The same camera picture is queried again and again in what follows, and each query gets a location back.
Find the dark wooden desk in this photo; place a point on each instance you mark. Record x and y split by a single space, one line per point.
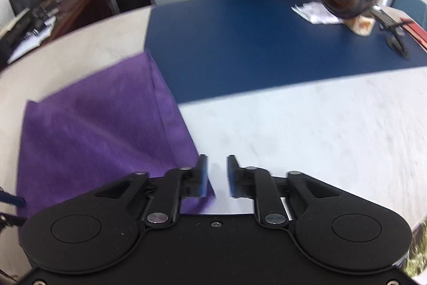
83 4

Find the white papers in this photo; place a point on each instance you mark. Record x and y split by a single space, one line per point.
30 46

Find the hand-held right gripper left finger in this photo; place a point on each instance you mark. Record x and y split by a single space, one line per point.
204 176

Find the blue desk mat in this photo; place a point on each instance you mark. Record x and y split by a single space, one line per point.
250 44

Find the red book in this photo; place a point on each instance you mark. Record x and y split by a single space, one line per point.
418 33

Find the patterned paper cup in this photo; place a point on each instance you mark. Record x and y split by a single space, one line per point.
362 26

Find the crumpled white paper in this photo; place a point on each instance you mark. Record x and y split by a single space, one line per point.
313 13

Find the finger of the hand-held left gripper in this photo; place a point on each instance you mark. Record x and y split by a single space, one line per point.
13 197
13 220

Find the black phone stand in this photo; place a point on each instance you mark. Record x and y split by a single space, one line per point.
397 41

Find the purple towel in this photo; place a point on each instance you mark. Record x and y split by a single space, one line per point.
100 124

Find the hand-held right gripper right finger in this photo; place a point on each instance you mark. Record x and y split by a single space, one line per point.
231 176

